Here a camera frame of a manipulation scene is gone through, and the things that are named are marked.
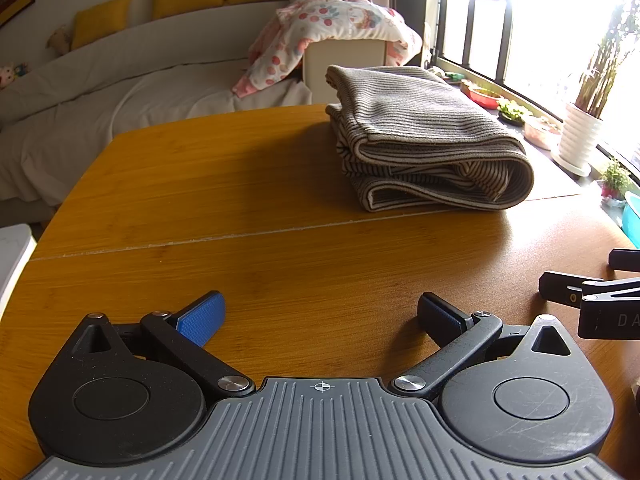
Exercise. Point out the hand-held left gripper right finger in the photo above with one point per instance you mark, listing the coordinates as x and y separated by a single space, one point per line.
442 315

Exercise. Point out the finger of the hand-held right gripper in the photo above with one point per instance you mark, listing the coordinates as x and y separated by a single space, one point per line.
625 260
600 305

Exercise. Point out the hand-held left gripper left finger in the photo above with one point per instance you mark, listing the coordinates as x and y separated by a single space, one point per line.
200 317

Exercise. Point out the brown striped sweater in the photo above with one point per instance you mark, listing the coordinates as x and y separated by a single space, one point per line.
425 135

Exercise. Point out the blue plastic basin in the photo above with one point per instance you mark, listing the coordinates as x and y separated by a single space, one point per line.
632 220

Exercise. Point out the small potted plant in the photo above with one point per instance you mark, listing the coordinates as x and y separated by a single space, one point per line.
615 180

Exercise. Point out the palm plant in white pot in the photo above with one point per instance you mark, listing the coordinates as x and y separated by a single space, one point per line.
580 135

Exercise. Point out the pink plant pot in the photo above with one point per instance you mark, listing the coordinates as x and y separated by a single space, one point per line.
541 132

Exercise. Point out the red plant basin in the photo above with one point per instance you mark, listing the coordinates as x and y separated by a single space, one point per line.
485 97

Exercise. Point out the beige sofa cover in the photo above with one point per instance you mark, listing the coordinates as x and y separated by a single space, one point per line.
125 110

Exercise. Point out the brown plant pot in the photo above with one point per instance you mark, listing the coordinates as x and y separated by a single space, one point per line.
467 87

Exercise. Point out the green plant pot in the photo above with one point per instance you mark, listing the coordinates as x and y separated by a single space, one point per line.
454 77

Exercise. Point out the beige sofa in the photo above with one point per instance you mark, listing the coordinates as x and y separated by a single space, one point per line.
200 35

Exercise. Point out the small plush toy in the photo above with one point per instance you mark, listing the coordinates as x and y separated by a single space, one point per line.
59 39

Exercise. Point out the floral printed blanket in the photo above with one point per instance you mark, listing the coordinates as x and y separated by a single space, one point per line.
325 20

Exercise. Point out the black window frame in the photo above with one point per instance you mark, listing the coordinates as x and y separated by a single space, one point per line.
467 10

